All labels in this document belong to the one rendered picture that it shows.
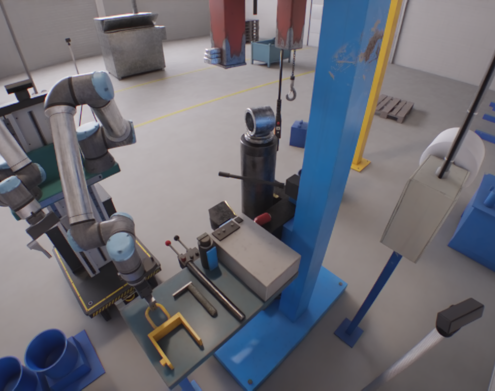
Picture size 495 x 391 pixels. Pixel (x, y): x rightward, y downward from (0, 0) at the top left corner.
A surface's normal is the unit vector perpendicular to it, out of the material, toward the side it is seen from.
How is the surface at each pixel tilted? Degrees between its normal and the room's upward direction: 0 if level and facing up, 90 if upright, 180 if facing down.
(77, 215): 47
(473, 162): 90
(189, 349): 0
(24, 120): 90
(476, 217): 90
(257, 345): 0
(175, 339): 0
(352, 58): 90
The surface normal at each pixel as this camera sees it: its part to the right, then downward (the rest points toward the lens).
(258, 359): 0.00, -0.77
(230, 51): 0.63, 0.50
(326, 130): -0.72, 0.44
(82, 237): 0.27, -0.10
